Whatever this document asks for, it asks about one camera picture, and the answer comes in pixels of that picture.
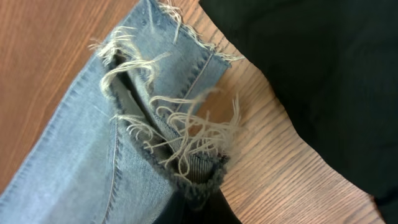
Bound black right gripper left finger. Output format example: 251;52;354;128
153;192;188;224

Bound light blue denim jeans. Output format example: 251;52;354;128
1;1;240;223

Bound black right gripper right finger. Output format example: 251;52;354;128
205;189;241;224

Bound black garment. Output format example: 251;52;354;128
200;0;397;223

